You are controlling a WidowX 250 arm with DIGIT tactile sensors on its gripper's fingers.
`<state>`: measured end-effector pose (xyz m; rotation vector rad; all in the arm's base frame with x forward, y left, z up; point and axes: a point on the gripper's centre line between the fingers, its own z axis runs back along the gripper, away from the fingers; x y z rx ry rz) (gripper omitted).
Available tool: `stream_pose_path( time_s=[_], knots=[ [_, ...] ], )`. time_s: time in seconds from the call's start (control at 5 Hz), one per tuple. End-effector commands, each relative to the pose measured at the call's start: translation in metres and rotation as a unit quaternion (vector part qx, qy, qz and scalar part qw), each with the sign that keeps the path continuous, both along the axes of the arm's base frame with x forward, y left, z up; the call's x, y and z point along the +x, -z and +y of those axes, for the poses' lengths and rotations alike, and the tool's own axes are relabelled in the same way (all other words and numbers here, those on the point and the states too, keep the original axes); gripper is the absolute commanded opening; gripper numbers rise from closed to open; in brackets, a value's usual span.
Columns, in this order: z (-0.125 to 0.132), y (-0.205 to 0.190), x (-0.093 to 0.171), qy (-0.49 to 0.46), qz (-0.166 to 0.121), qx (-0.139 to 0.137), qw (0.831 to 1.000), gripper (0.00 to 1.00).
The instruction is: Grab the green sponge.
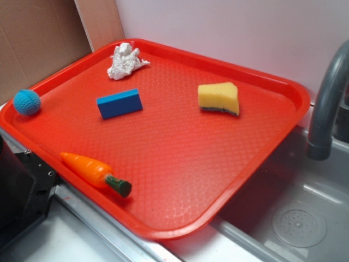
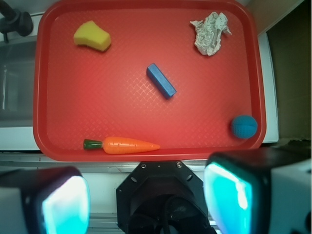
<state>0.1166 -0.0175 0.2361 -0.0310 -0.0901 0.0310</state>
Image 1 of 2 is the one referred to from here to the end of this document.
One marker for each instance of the yellow sponge with dark base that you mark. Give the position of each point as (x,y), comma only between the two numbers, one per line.
(221,97)

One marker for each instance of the red plastic tray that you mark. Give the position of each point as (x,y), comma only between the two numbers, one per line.
(184,163)

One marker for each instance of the blue rectangular block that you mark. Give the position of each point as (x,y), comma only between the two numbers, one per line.
(119,104)

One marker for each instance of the crumpled white paper towel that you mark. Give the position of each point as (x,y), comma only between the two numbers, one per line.
(125,60)

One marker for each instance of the orange toy carrot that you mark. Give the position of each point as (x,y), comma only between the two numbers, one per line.
(96,173)

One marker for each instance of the grey plastic sink basin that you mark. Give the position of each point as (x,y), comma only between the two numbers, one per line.
(291,209)

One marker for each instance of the grey toy faucet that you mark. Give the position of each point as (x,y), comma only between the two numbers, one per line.
(330,114)

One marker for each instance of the blue textured ball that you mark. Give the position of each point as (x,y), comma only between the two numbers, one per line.
(27,102)

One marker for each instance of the brown cardboard panel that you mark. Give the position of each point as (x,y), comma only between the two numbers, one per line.
(39,38)

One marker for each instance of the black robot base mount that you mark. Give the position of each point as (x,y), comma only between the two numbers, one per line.
(27,187)

